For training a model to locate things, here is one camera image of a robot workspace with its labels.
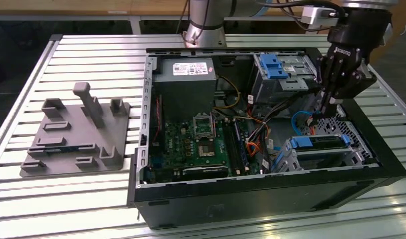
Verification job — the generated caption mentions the grey parts rack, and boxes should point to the grey parts rack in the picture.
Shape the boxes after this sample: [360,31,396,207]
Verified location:
[18,82,132,178]

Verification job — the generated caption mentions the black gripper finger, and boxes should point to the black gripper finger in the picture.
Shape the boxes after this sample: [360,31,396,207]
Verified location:
[316,56,343,118]
[328,66,378,106]

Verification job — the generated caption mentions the metal socket cover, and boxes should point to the metal socket cover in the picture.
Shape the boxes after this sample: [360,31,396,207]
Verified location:
[192,111,215,140]

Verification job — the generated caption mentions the orange black disk wire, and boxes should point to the orange black disk wire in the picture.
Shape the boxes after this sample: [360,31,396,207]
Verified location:
[307,112,326,136]

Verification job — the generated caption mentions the RAM slot white clips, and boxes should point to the RAM slot white clips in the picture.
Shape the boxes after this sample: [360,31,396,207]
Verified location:
[224,118,240,175]
[233,118,251,172]

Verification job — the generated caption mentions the hard disk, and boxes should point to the hard disk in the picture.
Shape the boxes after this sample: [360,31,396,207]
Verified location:
[289,135,351,150]

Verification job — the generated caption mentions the metal drive cage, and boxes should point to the metal drive cage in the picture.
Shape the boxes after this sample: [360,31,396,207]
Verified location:
[252,53,324,105]

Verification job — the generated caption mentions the black PC case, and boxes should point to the black PC case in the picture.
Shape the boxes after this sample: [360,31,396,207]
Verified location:
[126,47,406,230]

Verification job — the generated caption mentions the blue drive carrier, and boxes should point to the blue drive carrier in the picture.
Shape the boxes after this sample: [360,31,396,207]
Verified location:
[259,54,288,80]

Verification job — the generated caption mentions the black wire bundle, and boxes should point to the black wire bundle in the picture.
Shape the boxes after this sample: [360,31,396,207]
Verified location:
[245,88,323,172]

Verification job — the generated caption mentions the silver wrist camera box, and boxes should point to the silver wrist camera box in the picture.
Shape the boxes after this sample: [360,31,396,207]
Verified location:
[301,6,332,25]

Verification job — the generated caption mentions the green motherboard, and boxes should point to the green motherboard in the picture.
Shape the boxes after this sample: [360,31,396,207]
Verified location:
[148,109,267,180]

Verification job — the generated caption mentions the CPU socket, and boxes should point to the CPU socket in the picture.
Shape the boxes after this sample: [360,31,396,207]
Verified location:
[197,144,215,159]

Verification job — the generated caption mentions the black power supply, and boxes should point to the black power supply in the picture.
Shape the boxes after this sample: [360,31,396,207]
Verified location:
[152,57,219,118]

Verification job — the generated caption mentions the wooden desk white frame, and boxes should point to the wooden desk white frame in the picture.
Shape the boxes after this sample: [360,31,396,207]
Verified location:
[0,0,331,34]

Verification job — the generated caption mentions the red yellow orange wires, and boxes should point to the red yellow orange wires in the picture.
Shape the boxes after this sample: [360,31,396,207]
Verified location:
[244,141,260,160]

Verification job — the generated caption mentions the metal disk bay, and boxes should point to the metal disk bay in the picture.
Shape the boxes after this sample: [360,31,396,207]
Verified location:
[271,134,379,173]

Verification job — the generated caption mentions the yellow black power wires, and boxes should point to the yellow black power wires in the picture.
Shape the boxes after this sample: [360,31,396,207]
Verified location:
[212,75,240,110]

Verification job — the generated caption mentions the black graphics card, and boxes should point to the black graphics card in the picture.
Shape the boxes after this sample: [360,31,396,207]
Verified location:
[181,165,229,179]

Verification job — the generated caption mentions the blue disk wire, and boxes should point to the blue disk wire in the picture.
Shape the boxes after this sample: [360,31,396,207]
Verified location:
[289,109,315,137]

